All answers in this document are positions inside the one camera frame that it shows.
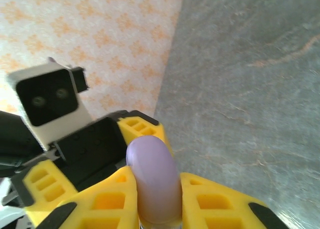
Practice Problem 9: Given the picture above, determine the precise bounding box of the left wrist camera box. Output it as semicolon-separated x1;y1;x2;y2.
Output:
6;62;92;150

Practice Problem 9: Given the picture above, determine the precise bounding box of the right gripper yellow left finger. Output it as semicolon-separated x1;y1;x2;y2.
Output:
34;166;140;229

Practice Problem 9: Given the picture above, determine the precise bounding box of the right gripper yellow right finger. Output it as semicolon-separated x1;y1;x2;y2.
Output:
180;172;291;229

